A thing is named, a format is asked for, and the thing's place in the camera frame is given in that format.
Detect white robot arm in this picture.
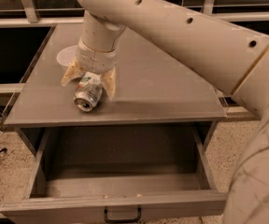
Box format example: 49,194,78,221
62,0,269,224

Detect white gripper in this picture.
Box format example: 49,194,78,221
61,40,118,98

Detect open grey top drawer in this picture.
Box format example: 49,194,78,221
0,125,226,224

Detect white ceramic bowl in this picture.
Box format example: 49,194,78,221
56,46,78,67

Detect black drawer handle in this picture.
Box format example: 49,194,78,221
103,206,142,224

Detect metal railing frame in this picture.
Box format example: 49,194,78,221
0,0,269,123

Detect crushed 7up can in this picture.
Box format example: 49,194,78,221
74,72,103,112

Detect grey cabinet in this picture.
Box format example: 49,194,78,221
2,21,228,154

